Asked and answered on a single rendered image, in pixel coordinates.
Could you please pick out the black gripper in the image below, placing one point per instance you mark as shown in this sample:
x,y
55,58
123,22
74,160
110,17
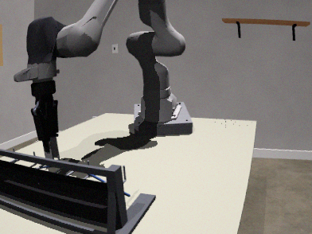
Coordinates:
x,y
45,117

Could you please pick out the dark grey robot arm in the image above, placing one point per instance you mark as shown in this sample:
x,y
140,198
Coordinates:
x,y
48,39

